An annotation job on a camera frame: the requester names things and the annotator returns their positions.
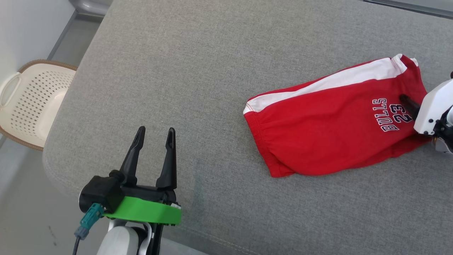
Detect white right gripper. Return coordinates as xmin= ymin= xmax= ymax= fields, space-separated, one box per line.
xmin=399 ymin=79 xmax=453 ymax=136

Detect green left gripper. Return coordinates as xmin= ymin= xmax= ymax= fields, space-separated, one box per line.
xmin=103 ymin=126 xmax=182 ymax=225

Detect red printed basketball shorts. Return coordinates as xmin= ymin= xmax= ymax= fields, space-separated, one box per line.
xmin=243 ymin=54 xmax=430 ymax=177

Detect cream plastic laundry basket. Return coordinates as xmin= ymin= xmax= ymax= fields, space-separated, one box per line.
xmin=0 ymin=59 xmax=78 ymax=152

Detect grey rounded plastic object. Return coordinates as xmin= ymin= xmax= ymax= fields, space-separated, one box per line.
xmin=69 ymin=0 xmax=114 ymax=16

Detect black cable with teal plug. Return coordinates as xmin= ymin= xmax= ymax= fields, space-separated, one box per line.
xmin=73 ymin=203 xmax=105 ymax=255

